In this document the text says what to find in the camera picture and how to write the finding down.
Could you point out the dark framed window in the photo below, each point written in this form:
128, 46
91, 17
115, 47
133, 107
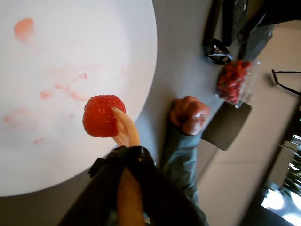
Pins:
275, 200

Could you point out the grey perforated panel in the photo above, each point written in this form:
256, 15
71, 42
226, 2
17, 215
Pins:
256, 40

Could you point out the clear punnet of strawberries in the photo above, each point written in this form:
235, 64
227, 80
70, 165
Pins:
231, 82

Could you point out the black laptop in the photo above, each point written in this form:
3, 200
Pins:
211, 21

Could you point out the large white plate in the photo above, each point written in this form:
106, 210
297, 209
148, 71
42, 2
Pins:
70, 70

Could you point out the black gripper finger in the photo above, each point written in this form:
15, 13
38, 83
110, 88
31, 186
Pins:
162, 200
101, 186

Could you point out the forearm in grey-green sleeve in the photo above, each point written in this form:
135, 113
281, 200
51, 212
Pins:
181, 160

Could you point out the whole red strawberry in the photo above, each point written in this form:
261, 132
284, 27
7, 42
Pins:
101, 115

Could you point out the pale strawberry piece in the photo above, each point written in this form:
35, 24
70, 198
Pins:
23, 28

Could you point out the person's clenched hand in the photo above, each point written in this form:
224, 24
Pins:
192, 115

